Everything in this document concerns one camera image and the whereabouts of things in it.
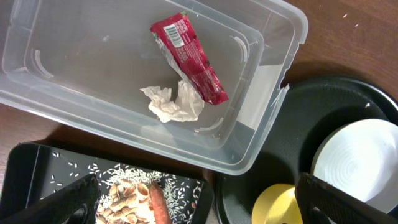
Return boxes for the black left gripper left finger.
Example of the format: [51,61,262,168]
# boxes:
[1,174,101,224]

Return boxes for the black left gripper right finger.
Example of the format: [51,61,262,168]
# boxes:
[295,172,397,224]

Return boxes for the yellow bowl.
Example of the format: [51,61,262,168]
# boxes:
[251,184,303,224]

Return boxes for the pasta and rice scraps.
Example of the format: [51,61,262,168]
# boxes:
[49,151,203,224]

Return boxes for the orange carrot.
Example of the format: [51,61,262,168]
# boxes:
[149,182,172,224]

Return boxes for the white tissue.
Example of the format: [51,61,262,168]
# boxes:
[140,80,205,123]

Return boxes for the red snack wrapper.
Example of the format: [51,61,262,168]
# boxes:
[150,12,229,105]

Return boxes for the black rectangular tray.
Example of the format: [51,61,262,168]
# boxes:
[1,143,214,223]

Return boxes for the grey plate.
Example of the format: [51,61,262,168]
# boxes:
[310,119,397,213]

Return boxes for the round black tray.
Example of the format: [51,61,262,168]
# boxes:
[215,77,397,224]

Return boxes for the clear plastic bin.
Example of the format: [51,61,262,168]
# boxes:
[1,0,308,175]

